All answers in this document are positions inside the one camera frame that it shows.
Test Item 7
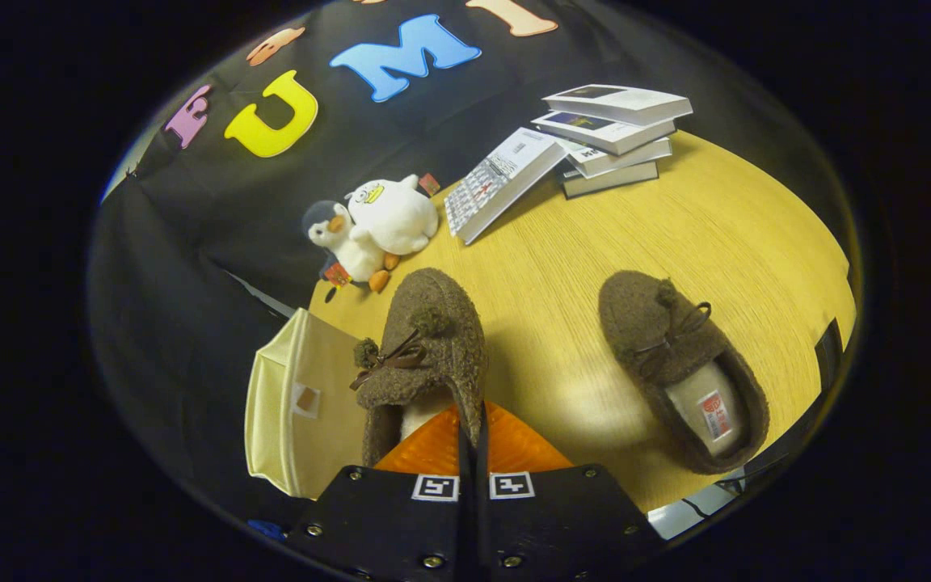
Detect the beige fabric storage box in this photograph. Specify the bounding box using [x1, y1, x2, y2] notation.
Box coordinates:
[244, 307, 371, 500]

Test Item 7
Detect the grey white penguin plush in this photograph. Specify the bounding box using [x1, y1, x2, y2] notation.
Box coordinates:
[301, 200, 401, 294]

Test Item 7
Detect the grey thick book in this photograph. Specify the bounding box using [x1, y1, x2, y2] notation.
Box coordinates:
[558, 160, 661, 200]

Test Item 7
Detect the white plush toy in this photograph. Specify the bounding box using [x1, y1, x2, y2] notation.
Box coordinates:
[343, 174, 441, 257]

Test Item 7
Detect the black edge bracket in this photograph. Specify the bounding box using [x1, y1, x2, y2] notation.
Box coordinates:
[813, 318, 845, 394]

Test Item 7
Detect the plain white book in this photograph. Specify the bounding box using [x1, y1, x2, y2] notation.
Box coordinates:
[562, 137, 674, 179]

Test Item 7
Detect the white book with blue cover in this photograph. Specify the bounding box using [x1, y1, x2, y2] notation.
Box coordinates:
[530, 111, 677, 157]

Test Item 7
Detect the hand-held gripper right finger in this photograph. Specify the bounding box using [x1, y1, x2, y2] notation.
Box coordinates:
[477, 401, 667, 582]

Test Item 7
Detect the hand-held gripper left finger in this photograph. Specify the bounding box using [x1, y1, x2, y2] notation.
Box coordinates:
[284, 403, 473, 582]

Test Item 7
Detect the white book with patterned cover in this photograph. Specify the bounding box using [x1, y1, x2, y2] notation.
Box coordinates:
[444, 127, 568, 247]

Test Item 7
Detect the brown fuzzy slipper shoe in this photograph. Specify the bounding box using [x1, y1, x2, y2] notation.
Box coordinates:
[598, 270, 772, 476]
[349, 268, 489, 469]

